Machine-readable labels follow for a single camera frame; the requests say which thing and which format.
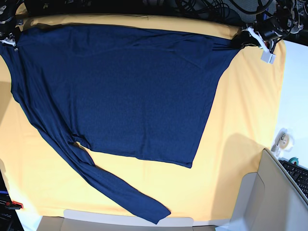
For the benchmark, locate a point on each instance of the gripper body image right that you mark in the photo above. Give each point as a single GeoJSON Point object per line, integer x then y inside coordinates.
{"type": "Point", "coordinates": [264, 33]}

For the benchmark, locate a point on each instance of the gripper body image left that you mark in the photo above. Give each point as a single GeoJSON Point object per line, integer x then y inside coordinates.
{"type": "Point", "coordinates": [10, 32]}

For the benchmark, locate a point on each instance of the dark blue long-sleeve shirt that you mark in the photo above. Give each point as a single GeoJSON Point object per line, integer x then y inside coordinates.
{"type": "Point", "coordinates": [142, 93]}

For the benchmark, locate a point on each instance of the clear tape dispenser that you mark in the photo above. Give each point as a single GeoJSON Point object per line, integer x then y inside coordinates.
{"type": "Point", "coordinates": [283, 142]}

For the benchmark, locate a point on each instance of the green tape roll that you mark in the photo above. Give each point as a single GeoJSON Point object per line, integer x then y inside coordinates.
{"type": "Point", "coordinates": [294, 161]}

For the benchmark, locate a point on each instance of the yellow table cloth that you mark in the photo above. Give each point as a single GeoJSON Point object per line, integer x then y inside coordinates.
{"type": "Point", "coordinates": [240, 125]}

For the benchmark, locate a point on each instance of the black keyboard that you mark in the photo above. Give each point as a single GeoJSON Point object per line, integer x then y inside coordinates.
{"type": "Point", "coordinates": [297, 177]}

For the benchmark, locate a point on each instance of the cardboard box right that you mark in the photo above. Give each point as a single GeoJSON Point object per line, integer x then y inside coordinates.
{"type": "Point", "coordinates": [269, 200]}

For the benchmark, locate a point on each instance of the red clamp bottom left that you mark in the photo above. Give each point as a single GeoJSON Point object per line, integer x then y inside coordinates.
{"type": "Point", "coordinates": [13, 205]}

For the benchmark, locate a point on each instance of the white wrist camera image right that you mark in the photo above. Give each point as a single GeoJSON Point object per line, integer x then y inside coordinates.
{"type": "Point", "coordinates": [268, 57]}

